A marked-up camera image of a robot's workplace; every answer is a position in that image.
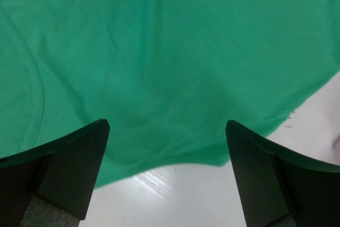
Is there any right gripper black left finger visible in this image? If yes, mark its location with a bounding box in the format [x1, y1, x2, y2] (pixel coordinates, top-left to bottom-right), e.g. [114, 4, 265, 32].
[1, 119, 110, 226]

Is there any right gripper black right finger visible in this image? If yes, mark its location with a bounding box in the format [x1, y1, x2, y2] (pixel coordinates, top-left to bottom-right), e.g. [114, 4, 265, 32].
[226, 120, 339, 226]

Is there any green tank top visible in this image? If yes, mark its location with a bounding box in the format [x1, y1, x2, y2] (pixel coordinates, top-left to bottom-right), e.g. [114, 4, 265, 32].
[1, 0, 339, 187]

